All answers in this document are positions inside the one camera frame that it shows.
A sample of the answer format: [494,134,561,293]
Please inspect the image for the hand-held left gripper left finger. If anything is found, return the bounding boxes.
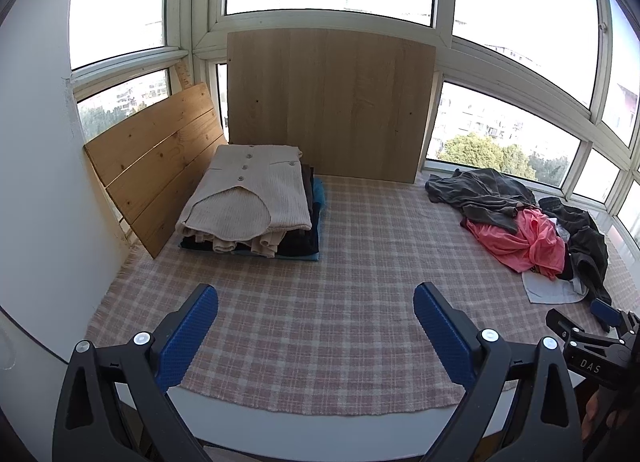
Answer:
[52,283,219,462]

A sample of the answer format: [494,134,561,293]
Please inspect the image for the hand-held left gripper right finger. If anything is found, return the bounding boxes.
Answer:
[413,282,586,462]

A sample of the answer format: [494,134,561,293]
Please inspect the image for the grey daisy print t-shirt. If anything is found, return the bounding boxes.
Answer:
[425,168,538,235]

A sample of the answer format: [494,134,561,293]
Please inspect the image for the thin wooden strip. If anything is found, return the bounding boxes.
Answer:
[174,53,195,93]

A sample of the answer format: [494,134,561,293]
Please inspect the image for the beige knit cardigan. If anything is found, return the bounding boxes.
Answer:
[175,144,313,259]

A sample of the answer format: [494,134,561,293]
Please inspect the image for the brown folded garment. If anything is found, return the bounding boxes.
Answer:
[299,161,316,205]

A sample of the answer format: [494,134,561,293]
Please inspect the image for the white garment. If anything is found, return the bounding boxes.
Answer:
[522,214,592,304]

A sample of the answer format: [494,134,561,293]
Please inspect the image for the blue folded garment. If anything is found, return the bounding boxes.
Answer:
[179,177,327,263]

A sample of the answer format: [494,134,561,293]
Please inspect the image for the dark grey shorts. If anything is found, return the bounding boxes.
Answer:
[537,196,614,306]

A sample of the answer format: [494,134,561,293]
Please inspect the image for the pink t-shirt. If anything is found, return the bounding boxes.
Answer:
[465,208,568,279]

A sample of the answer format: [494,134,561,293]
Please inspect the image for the large light wooden board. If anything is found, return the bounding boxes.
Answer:
[226,28,437,185]

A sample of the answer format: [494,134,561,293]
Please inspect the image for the black t-shirt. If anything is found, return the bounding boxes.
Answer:
[554,251,577,284]

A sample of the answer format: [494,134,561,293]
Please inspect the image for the navy folded garment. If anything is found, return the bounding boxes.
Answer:
[180,174,322,259]

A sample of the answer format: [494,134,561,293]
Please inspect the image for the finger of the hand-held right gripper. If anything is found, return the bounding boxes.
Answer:
[545,308,601,349]
[590,298,640,338]

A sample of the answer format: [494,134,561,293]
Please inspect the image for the pine plank panel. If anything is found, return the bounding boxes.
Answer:
[83,82,228,259]

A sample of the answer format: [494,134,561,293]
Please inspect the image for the pink plaid blanket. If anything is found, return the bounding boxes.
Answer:
[85,174,640,415]

